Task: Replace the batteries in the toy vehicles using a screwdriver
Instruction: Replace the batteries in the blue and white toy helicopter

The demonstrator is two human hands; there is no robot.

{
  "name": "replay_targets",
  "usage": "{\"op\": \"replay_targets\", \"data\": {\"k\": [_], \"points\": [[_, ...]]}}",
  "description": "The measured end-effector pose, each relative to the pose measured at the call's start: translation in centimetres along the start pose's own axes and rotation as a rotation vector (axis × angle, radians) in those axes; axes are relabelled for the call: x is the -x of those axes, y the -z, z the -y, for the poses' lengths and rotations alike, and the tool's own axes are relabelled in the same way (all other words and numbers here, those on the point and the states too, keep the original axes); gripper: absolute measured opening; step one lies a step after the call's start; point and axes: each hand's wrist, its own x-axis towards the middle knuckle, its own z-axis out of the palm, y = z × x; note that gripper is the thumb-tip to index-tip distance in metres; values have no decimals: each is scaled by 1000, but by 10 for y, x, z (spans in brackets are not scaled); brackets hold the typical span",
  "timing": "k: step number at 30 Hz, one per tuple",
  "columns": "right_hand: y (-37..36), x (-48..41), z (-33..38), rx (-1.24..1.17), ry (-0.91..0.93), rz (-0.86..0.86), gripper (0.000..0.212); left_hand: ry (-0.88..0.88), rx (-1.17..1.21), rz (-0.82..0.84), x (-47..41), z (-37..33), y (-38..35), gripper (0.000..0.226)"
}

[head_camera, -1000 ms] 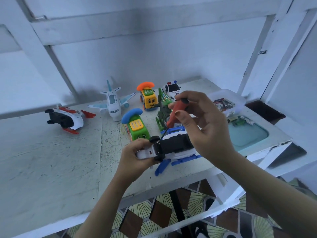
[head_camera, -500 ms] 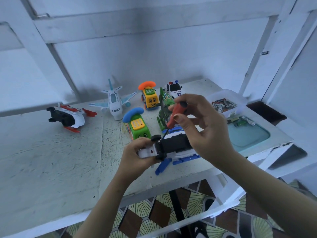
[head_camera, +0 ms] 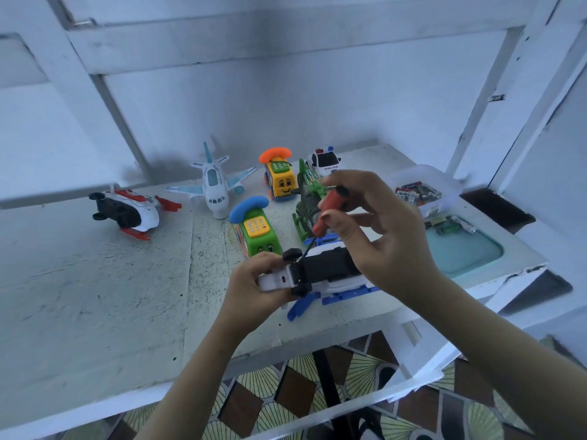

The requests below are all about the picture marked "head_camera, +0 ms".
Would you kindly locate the person's left hand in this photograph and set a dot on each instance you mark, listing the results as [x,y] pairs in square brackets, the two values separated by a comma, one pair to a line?
[248,298]

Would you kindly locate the person's right hand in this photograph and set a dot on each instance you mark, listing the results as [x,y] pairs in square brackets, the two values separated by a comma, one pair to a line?
[390,238]

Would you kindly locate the heap of mixed batteries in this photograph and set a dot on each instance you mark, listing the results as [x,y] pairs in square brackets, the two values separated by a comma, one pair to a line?
[417,192]

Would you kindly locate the pile of batteries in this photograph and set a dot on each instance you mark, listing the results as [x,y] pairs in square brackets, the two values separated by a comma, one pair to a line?
[449,224]

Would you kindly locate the green orange toy car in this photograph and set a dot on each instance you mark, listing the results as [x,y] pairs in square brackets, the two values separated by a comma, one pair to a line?
[255,232]

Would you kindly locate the red screwdriver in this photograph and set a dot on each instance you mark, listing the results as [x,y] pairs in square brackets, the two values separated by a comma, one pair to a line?
[326,213]

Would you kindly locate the white blue toy vehicle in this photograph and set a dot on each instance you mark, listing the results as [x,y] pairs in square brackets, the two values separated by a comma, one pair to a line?
[321,270]

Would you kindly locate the clear plastic container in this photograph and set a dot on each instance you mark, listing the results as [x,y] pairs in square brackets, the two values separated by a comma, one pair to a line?
[449,183]

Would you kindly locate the teal container lid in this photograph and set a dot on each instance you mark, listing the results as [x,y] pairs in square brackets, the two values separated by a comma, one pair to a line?
[472,252]

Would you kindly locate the dark green toy helicopter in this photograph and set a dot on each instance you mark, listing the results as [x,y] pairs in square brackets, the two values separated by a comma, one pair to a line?
[307,201]

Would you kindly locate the black white toy car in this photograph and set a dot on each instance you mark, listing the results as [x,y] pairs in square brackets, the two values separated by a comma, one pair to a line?
[325,160]

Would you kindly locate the dark brown storage box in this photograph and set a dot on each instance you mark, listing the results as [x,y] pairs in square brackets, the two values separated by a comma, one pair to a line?
[500,206]

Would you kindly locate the white toy airplane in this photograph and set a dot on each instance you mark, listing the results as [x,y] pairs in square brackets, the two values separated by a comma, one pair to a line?
[216,186]

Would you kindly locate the yellow orange toy car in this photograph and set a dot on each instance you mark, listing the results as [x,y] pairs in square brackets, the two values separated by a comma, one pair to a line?
[280,177]

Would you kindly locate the red white toy vehicle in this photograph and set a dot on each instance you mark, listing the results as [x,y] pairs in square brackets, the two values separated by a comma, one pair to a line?
[136,211]

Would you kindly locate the grey storage box lid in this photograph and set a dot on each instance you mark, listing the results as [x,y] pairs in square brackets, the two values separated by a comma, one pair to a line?
[537,288]

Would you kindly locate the person's left forearm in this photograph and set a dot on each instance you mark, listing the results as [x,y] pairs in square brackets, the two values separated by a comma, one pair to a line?
[183,389]

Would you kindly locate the person's right forearm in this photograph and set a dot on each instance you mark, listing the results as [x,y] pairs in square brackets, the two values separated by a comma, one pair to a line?
[509,371]

